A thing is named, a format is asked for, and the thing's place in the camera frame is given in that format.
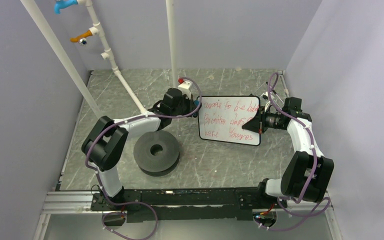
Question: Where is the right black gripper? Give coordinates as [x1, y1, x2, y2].
[241, 106, 284, 134]

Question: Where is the black framed whiteboard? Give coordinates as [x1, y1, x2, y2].
[196, 95, 261, 146]

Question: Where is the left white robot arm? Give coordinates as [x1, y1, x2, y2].
[81, 88, 201, 210]

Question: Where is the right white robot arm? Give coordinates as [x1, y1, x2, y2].
[242, 97, 334, 208]

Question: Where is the black foam ring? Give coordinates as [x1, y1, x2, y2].
[133, 131, 181, 177]

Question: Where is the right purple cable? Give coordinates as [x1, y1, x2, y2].
[253, 72, 332, 233]

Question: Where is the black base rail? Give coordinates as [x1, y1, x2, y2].
[90, 186, 277, 223]

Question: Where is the white PVC pipe frame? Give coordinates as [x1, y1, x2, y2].
[21, 0, 179, 118]

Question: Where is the orange faucet handle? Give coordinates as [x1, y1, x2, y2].
[70, 30, 94, 45]

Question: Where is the blue faucet handle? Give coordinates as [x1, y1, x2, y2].
[53, 0, 79, 15]

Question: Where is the aluminium extrusion rail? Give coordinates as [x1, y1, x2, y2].
[33, 191, 93, 240]

